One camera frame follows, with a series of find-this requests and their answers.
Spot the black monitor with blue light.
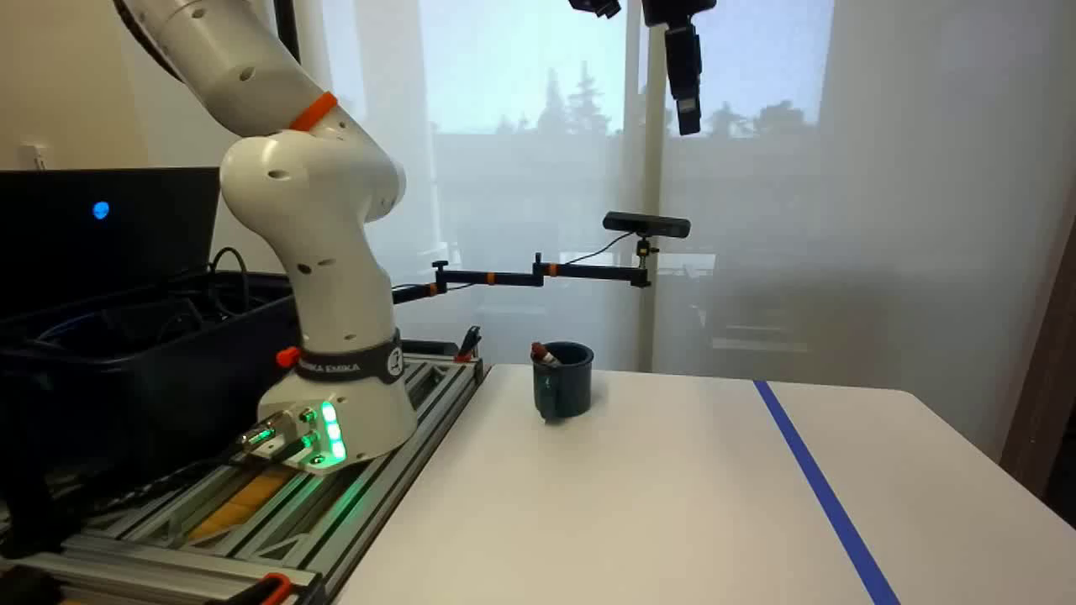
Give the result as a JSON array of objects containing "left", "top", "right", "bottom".
[{"left": 0, "top": 165, "right": 227, "bottom": 330}]

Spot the black articulated camera mount arm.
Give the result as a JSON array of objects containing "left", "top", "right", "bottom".
[{"left": 389, "top": 249, "right": 657, "bottom": 309}]

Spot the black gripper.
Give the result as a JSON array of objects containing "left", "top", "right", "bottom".
[{"left": 640, "top": 0, "right": 719, "bottom": 136}]

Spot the orange and black clamp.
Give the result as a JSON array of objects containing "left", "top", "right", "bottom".
[{"left": 252, "top": 569, "right": 329, "bottom": 605}]

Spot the blue tape line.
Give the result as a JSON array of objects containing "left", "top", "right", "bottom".
[{"left": 750, "top": 377, "right": 905, "bottom": 605}]

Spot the black storage bin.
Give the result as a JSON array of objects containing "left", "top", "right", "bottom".
[{"left": 0, "top": 269, "right": 307, "bottom": 498}]

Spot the white sheer curtain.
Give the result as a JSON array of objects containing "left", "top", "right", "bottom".
[{"left": 298, "top": 0, "right": 1076, "bottom": 449}]

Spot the aluminium rail base frame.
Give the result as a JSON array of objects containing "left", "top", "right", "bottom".
[{"left": 0, "top": 347, "right": 496, "bottom": 605}]

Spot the dark blue speckled cup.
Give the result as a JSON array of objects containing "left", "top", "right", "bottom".
[{"left": 527, "top": 340, "right": 599, "bottom": 427}]

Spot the yellow wooden strip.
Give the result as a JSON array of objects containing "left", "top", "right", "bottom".
[{"left": 183, "top": 464, "right": 296, "bottom": 547}]

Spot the black clamp lever orange tip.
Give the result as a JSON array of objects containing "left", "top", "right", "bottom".
[{"left": 452, "top": 322, "right": 488, "bottom": 365}]

